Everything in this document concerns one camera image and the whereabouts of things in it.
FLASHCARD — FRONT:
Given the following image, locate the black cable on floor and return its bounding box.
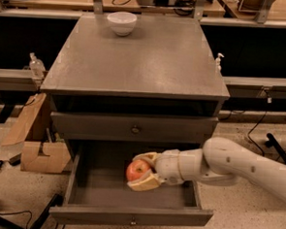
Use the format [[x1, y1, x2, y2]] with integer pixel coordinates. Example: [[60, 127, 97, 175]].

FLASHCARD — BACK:
[[245, 110, 286, 158]]

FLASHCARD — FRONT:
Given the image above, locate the open grey middle drawer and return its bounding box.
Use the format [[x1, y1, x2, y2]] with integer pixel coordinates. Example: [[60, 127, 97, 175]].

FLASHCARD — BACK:
[[49, 140, 212, 227]]

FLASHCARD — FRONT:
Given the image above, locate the grey wooden drawer cabinet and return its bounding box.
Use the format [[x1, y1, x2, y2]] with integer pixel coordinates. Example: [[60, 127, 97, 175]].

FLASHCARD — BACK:
[[31, 9, 237, 229]]

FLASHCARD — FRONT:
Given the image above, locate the white ceramic bowl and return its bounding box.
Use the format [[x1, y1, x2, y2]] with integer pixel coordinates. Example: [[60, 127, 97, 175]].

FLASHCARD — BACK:
[[107, 11, 138, 37]]

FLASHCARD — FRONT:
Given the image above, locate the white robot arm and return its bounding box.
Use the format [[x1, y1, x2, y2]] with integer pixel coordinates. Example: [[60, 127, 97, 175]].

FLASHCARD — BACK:
[[126, 137, 286, 203]]

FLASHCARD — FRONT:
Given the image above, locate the red apple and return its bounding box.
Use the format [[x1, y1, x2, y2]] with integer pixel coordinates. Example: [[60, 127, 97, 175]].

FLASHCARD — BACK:
[[126, 159, 150, 181]]

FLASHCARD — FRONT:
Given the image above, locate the black stand leg right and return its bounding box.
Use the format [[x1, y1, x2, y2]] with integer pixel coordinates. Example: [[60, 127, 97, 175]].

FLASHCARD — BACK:
[[266, 133, 286, 164]]

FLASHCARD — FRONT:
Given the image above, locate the closed grey top drawer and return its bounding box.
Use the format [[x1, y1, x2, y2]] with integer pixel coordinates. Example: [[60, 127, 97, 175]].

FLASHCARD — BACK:
[[50, 112, 218, 145]]

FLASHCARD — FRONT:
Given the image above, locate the wooden workbench behind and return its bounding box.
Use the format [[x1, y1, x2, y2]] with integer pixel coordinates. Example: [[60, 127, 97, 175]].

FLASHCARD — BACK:
[[0, 0, 286, 21]]

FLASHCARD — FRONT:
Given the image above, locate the brown cardboard box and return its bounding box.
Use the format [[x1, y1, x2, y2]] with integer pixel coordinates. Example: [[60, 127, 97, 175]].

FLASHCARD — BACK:
[[1, 93, 72, 174]]

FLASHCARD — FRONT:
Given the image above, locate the clear plastic sanitizer bottle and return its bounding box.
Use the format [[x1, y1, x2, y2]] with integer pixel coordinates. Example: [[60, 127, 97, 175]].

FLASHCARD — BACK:
[[29, 52, 46, 79]]

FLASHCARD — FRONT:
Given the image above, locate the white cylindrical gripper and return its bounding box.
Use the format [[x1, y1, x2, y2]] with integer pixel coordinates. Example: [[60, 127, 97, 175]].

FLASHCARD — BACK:
[[127, 149, 182, 191]]

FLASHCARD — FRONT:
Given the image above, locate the small white pump bottle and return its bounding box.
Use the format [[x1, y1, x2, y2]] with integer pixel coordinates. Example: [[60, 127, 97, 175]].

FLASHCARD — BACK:
[[215, 53, 224, 71]]

